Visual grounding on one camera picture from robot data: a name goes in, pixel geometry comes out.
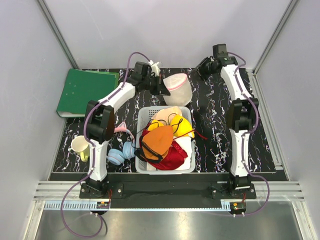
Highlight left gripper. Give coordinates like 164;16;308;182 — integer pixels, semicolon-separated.
141;73;170;96

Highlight white pink mesh laundry bag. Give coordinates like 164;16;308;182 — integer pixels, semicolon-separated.
163;73;193;107

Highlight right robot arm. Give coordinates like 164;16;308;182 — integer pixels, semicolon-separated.
195;43;259;199

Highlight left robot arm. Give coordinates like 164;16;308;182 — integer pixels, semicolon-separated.
82;60;170;198

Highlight grey plastic laundry basket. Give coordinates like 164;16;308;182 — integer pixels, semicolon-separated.
135;106;196;175

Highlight red satin bra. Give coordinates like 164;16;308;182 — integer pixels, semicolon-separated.
149;141;188;171

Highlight pink blue cat-ear headphones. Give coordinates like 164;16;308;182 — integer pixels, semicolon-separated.
106;122;136;166

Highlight yellow-green plastic cup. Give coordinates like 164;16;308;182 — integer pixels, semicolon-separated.
70;135;90;162

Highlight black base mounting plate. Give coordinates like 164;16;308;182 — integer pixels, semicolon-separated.
79;173;257;210

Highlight yellow bra black straps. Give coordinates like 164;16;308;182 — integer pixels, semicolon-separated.
149;114;195;138

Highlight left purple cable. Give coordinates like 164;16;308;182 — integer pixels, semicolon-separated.
60;51;153;237

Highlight orange bra black straps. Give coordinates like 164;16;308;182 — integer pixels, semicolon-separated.
134;120;175;161

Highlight green ring binder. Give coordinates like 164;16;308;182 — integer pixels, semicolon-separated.
56;69;119;118

